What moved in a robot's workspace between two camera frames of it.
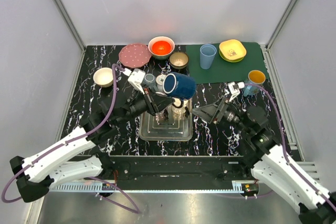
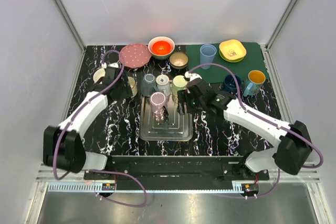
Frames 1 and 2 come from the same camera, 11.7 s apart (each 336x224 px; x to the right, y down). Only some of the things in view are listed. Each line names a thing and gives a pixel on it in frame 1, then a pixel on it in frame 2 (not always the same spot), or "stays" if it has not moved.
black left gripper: (150, 102) to (125, 87)
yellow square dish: (232, 49) stays
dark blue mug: (179, 85) to (229, 84)
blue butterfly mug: (254, 76) stays
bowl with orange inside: (161, 48) stays
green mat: (222, 71) stays
